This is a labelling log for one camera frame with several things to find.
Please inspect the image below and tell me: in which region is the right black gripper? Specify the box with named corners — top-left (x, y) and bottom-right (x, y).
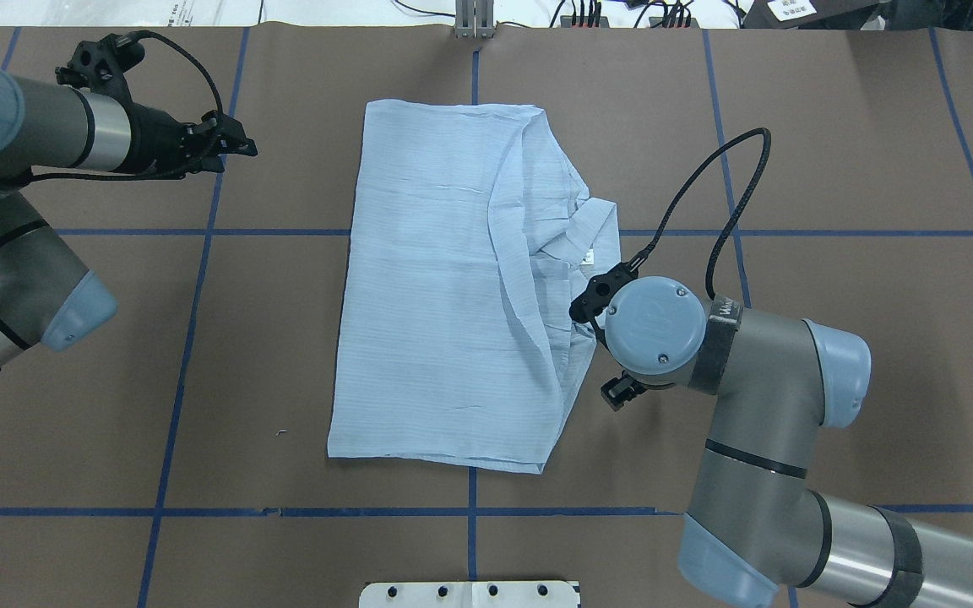
top-left (600, 376), bottom-right (673, 412)

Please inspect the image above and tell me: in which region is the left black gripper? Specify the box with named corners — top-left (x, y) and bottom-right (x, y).
top-left (128, 103), bottom-right (258, 176)

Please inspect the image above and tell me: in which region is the light blue button-up shirt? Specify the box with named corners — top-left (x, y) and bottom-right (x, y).
top-left (327, 99), bottom-right (621, 475)

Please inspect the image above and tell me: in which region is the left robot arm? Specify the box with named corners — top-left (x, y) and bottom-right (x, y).
top-left (0, 59), bottom-right (258, 371)

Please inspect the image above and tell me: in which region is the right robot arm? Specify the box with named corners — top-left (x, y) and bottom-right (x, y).
top-left (571, 267), bottom-right (973, 607)

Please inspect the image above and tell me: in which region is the black power strip right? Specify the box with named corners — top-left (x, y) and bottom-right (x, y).
top-left (627, 1), bottom-right (699, 30)

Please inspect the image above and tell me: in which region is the black power strip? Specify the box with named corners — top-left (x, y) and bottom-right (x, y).
top-left (551, 1), bottom-right (609, 30)
top-left (627, 1), bottom-right (699, 30)

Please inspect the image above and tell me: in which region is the black power strip left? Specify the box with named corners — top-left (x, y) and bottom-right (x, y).
top-left (551, 1), bottom-right (609, 30)

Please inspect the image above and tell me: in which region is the black labelled box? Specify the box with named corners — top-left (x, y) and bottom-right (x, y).
top-left (741, 1), bottom-right (897, 30)

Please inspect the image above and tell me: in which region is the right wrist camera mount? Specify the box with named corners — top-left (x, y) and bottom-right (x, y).
top-left (568, 262), bottom-right (639, 324)

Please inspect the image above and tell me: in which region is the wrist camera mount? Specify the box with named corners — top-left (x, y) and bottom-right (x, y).
top-left (55, 34), bottom-right (145, 101)
top-left (568, 262), bottom-right (639, 324)

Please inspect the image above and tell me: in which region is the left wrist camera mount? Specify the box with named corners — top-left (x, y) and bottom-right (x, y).
top-left (55, 34), bottom-right (145, 101)

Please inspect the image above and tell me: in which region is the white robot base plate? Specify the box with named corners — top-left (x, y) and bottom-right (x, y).
top-left (358, 580), bottom-right (583, 607)

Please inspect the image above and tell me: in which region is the aluminium frame post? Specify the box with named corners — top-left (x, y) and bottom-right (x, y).
top-left (454, 0), bottom-right (497, 40)

